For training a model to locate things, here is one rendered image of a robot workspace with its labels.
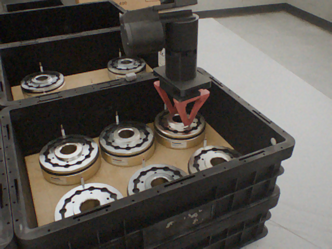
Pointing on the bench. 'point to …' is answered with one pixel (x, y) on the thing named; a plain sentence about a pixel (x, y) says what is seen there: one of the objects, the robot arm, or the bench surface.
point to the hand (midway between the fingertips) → (180, 115)
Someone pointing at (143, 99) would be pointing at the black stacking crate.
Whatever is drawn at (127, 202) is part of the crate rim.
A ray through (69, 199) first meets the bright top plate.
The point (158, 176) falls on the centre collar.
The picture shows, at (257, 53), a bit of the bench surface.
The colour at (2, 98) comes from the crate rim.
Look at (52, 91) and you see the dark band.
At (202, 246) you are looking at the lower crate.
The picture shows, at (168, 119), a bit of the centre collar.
